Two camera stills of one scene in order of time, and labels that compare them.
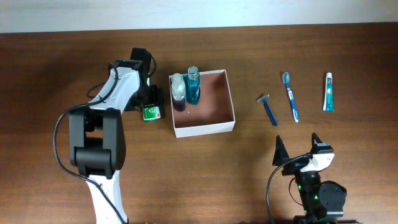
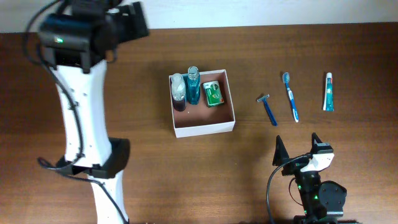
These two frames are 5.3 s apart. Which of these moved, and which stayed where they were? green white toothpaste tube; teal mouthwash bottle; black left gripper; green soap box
Moved: green soap box; black left gripper
Stayed: teal mouthwash bottle; green white toothpaste tube
